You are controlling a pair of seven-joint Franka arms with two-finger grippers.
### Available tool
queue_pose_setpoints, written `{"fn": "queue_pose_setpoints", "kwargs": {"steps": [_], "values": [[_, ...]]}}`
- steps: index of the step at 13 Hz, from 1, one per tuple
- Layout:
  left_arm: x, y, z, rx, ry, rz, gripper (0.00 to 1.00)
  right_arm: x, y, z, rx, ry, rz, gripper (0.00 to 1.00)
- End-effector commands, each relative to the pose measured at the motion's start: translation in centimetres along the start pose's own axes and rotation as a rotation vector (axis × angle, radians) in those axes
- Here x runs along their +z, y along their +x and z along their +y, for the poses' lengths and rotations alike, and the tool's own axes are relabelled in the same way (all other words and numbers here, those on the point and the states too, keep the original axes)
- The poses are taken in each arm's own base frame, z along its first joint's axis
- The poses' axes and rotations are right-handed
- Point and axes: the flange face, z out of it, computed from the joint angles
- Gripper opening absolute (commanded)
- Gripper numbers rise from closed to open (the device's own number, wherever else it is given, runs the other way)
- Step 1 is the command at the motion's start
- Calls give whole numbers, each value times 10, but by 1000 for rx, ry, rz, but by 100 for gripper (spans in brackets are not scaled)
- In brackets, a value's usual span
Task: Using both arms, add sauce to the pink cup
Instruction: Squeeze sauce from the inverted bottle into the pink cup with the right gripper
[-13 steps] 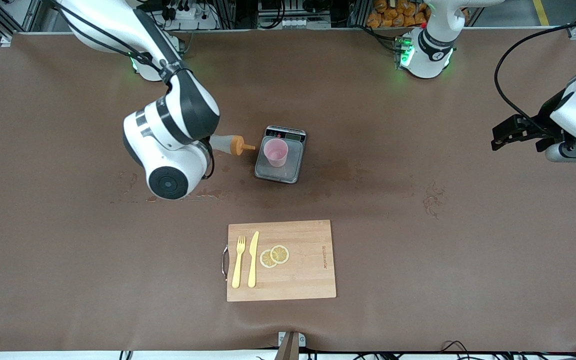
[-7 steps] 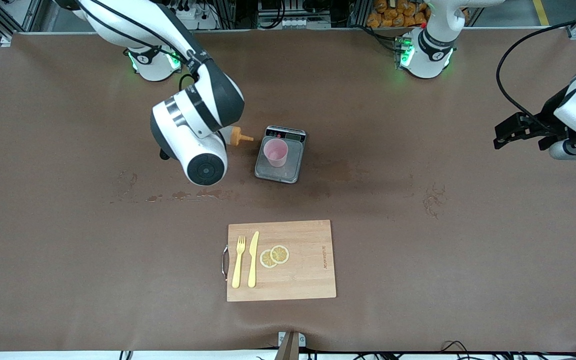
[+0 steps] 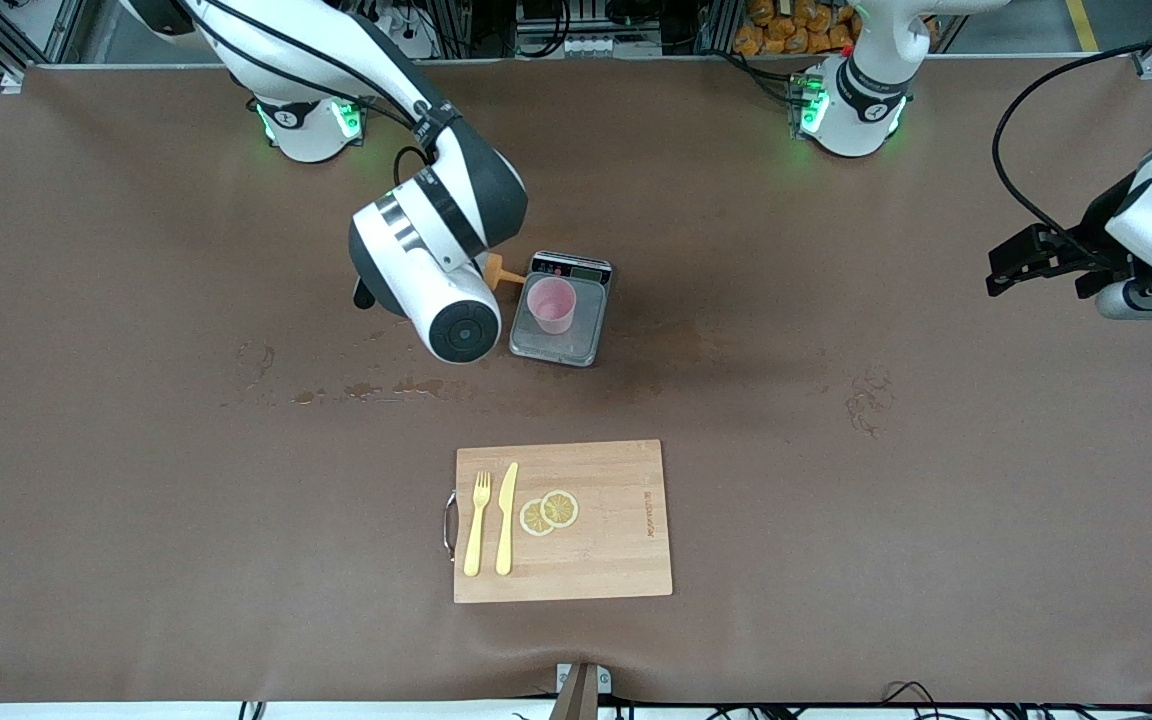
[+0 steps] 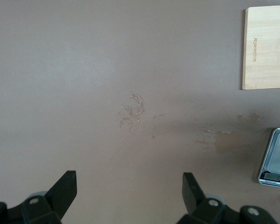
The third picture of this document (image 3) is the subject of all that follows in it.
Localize pink plastic cup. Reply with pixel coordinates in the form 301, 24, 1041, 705
525, 276, 578, 337

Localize translucent orange-capped sauce bottle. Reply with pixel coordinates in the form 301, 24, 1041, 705
482, 254, 528, 294

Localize pile of orange objects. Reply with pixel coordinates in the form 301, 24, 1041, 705
732, 0, 939, 58

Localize silver digital kitchen scale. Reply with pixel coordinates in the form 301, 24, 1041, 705
508, 249, 616, 369

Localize wooden cutting board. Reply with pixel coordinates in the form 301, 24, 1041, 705
442, 439, 675, 606

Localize yellow plastic knife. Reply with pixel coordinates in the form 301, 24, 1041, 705
494, 461, 520, 578

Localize yellow plastic fork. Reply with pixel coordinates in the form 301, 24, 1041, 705
462, 470, 493, 579

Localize white power strip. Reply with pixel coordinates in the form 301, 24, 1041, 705
321, 0, 439, 63

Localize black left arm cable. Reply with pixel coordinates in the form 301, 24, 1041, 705
992, 33, 1152, 269

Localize black floor cable bundle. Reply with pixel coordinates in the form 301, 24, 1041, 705
616, 679, 1152, 720

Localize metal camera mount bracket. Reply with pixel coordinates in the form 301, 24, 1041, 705
547, 661, 614, 720

